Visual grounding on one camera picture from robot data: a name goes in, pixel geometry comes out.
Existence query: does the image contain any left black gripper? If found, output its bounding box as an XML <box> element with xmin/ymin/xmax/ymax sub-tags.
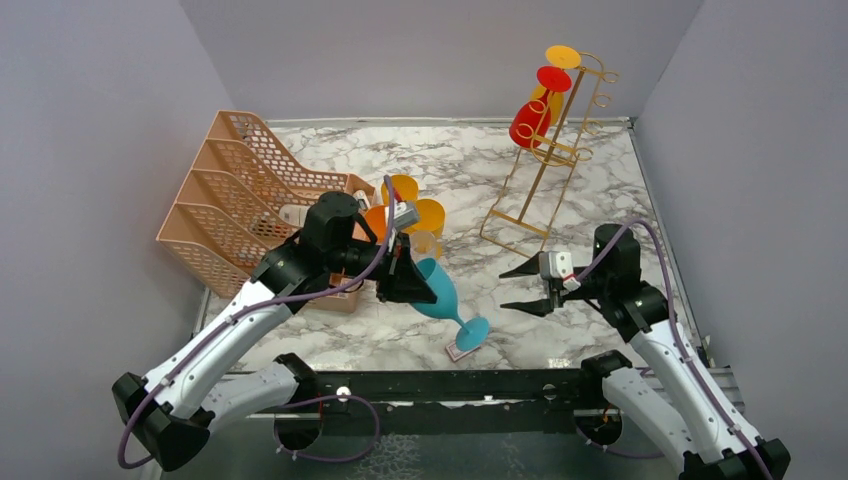
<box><xmin>327</xmin><ymin>230</ymin><xmax>438</xmax><ymax>304</ymax></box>

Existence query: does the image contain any blue plastic wine glass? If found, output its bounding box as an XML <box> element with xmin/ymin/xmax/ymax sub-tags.
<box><xmin>410</xmin><ymin>258</ymin><xmax>490</xmax><ymax>352</ymax></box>

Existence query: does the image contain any red white staples box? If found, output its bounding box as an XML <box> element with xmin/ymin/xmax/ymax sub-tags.
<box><xmin>445</xmin><ymin>342</ymin><xmax>480</xmax><ymax>363</ymax></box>

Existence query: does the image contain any orange plastic wine glass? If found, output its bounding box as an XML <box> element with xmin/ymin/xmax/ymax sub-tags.
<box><xmin>364</xmin><ymin>205</ymin><xmax>388</xmax><ymax>243</ymax></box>

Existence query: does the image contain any yellow plastic wine glass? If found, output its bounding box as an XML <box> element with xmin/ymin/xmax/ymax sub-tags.
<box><xmin>391</xmin><ymin>174</ymin><xmax>419</xmax><ymax>203</ymax></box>

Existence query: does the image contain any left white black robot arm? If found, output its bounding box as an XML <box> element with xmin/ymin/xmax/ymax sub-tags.
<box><xmin>112</xmin><ymin>191</ymin><xmax>437</xmax><ymax>471</ymax></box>

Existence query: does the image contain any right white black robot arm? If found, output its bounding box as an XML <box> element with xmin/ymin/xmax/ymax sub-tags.
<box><xmin>504</xmin><ymin>220</ymin><xmax>791</xmax><ymax>479</ymax></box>

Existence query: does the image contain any red plastic wine glass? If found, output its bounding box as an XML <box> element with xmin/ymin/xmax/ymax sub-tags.
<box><xmin>509</xmin><ymin>99</ymin><xmax>551</xmax><ymax>148</ymax></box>

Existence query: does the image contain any yellow wine glass top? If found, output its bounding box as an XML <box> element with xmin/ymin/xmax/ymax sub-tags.
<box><xmin>531</xmin><ymin>45</ymin><xmax>582</xmax><ymax>125</ymax></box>

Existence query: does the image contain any white packaged item card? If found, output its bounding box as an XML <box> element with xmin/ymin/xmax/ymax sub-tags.
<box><xmin>279</xmin><ymin>204</ymin><xmax>309</xmax><ymax>228</ymax></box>

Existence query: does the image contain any peach plastic file organizer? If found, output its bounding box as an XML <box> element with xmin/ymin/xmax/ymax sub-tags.
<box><xmin>156</xmin><ymin>110</ymin><xmax>379</xmax><ymax>299</ymax></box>

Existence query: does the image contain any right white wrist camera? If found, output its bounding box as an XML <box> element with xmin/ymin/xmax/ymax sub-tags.
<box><xmin>539</xmin><ymin>251</ymin><xmax>581</xmax><ymax>293</ymax></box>

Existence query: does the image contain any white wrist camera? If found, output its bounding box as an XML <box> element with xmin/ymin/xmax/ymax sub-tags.
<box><xmin>539</xmin><ymin>251</ymin><xmax>581</xmax><ymax>293</ymax></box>
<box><xmin>392</xmin><ymin>201</ymin><xmax>421</xmax><ymax>232</ymax></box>

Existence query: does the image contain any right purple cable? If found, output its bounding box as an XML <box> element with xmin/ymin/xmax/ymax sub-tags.
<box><xmin>563</xmin><ymin>219</ymin><xmax>778</xmax><ymax>480</ymax></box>

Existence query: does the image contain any purple cable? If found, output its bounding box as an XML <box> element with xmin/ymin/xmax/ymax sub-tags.
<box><xmin>117</xmin><ymin>174</ymin><xmax>399</xmax><ymax>470</ymax></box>
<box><xmin>563</xmin><ymin>219</ymin><xmax>778</xmax><ymax>480</ymax></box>

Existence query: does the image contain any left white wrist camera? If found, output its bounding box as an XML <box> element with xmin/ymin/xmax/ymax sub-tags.
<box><xmin>392</xmin><ymin>201</ymin><xmax>421</xmax><ymax>232</ymax></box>

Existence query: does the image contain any gold wire wine glass rack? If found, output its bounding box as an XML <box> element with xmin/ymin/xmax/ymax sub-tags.
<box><xmin>478</xmin><ymin>50</ymin><xmax>620</xmax><ymax>257</ymax></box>

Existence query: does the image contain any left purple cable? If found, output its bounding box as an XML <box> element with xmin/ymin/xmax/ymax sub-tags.
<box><xmin>117</xmin><ymin>174</ymin><xmax>399</xmax><ymax>470</ymax></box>

